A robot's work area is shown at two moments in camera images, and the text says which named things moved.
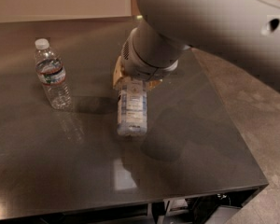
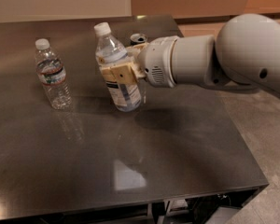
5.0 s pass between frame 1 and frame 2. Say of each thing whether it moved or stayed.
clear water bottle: stayed
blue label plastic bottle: moved
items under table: stayed
